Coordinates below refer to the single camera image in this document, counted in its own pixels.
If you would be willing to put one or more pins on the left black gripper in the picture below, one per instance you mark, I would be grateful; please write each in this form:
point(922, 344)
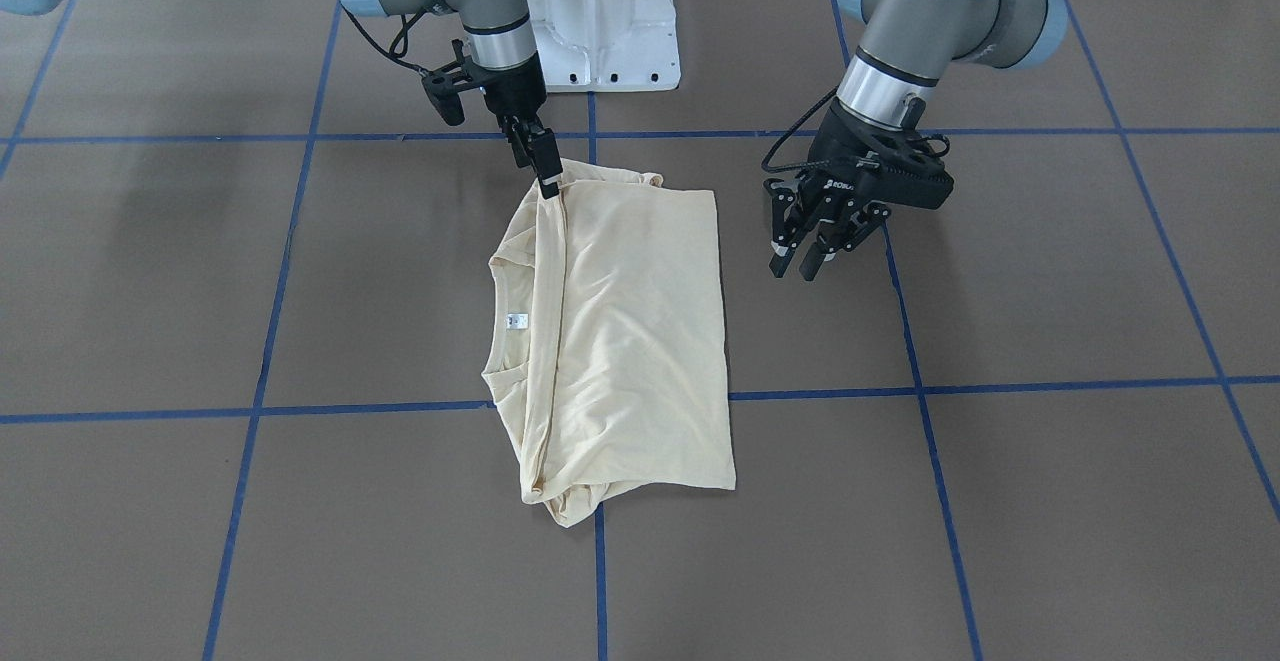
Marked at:
point(833, 154)

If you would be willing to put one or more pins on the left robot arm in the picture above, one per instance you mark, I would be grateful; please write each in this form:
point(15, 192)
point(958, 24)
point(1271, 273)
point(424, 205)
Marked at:
point(906, 47)

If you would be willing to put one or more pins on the cream long-sleeve graphic shirt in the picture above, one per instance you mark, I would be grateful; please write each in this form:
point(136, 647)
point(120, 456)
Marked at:
point(608, 363)

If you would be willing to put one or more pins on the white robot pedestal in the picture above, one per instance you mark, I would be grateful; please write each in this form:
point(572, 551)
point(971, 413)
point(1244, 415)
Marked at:
point(607, 46)

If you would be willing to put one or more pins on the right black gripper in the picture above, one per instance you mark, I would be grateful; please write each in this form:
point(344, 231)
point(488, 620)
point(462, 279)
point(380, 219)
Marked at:
point(516, 93)

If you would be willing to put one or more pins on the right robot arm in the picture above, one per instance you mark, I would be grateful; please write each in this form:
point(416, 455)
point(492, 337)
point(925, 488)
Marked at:
point(499, 57)

